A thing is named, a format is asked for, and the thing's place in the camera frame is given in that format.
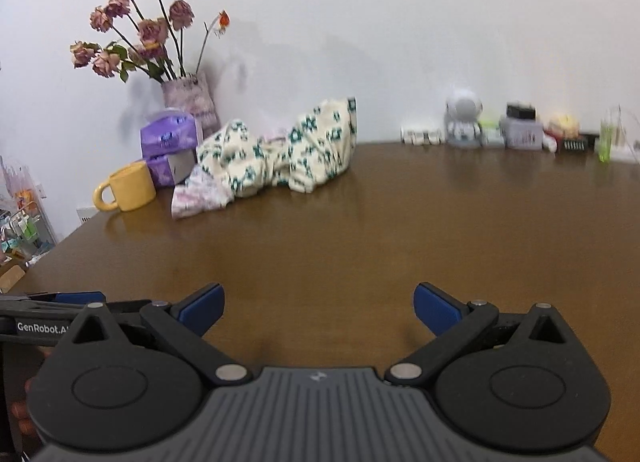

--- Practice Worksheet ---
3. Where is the pink marbled flower vase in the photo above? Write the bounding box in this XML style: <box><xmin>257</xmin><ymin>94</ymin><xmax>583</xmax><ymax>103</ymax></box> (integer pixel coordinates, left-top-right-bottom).
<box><xmin>160</xmin><ymin>72</ymin><xmax>220</xmax><ymax>136</ymax></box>

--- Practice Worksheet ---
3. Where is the black red small box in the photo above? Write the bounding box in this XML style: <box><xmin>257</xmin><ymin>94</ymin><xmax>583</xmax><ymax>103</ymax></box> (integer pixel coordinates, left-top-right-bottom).
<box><xmin>544</xmin><ymin>130</ymin><xmax>599</xmax><ymax>154</ymax></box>

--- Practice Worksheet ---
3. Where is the cluttered wire shelf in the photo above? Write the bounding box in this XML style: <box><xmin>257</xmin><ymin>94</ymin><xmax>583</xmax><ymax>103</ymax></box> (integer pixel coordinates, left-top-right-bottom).
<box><xmin>1</xmin><ymin>159</ymin><xmax>56</xmax><ymax>269</ymax></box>

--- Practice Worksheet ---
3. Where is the green liquid bottle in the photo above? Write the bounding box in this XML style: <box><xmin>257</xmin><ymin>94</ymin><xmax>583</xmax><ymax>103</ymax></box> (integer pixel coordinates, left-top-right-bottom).
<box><xmin>598</xmin><ymin>110</ymin><xmax>616</xmax><ymax>163</ymax></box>

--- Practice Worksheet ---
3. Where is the white letter block ornament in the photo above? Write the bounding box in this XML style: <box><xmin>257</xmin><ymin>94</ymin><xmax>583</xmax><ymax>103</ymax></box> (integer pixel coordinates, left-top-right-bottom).
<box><xmin>400</xmin><ymin>128</ymin><xmax>445</xmax><ymax>147</ymax></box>

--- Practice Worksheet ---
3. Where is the black charger adapter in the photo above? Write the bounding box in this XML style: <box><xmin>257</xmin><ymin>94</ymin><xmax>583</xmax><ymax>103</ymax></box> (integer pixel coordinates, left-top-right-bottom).
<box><xmin>506</xmin><ymin>103</ymin><xmax>537</xmax><ymax>121</ymax></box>

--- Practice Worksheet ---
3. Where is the grey storage box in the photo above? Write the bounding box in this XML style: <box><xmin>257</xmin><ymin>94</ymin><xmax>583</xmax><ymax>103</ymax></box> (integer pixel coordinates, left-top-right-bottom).
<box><xmin>499</xmin><ymin>117</ymin><xmax>544</xmax><ymax>151</ymax></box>

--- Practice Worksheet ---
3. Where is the lower purple tissue pack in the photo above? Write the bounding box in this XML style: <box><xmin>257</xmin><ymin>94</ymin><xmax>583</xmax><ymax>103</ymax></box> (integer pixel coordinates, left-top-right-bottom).
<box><xmin>145</xmin><ymin>150</ymin><xmax>195</xmax><ymax>189</ymax></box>

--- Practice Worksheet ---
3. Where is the purple tissue pack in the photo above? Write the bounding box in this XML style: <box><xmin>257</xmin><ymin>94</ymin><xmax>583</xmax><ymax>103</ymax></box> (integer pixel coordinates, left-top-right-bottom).
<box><xmin>145</xmin><ymin>150</ymin><xmax>195</xmax><ymax>189</ymax></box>
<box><xmin>140</xmin><ymin>108</ymin><xmax>203</xmax><ymax>159</ymax></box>

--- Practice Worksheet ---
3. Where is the pink floral garment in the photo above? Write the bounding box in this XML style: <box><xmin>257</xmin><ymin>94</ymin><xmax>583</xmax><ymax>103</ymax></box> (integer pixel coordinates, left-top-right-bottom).
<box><xmin>170</xmin><ymin>165</ymin><xmax>234</xmax><ymax>219</ymax></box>

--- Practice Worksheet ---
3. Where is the upper purple tissue pack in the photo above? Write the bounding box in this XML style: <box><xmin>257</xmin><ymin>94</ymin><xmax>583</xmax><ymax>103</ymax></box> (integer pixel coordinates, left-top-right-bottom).
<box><xmin>140</xmin><ymin>108</ymin><xmax>203</xmax><ymax>159</ymax></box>

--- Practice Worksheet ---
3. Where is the white astronaut figurine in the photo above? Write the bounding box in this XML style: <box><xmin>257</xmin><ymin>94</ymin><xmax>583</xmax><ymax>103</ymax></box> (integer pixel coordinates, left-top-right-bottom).
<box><xmin>444</xmin><ymin>89</ymin><xmax>483</xmax><ymax>149</ymax></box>

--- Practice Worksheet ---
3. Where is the cream green floral garment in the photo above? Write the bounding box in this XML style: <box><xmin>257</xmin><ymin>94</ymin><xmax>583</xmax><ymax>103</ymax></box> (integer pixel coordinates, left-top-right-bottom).
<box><xmin>196</xmin><ymin>98</ymin><xmax>357</xmax><ymax>197</ymax></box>

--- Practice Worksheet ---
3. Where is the person's left hand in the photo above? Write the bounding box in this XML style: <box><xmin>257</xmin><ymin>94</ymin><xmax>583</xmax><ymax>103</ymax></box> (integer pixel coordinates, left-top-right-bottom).
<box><xmin>10</xmin><ymin>348</ymin><xmax>52</xmax><ymax>438</ymax></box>

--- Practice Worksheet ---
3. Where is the yellow ceramic mug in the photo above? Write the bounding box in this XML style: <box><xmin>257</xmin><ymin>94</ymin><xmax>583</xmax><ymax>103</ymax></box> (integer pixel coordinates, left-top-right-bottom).
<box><xmin>92</xmin><ymin>161</ymin><xmax>156</xmax><ymax>211</ymax></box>

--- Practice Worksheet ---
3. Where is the yellow sticky note stack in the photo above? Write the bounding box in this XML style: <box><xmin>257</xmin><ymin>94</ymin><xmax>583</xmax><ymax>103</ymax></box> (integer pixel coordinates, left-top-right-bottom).
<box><xmin>547</xmin><ymin>114</ymin><xmax>580</xmax><ymax>138</ymax></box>

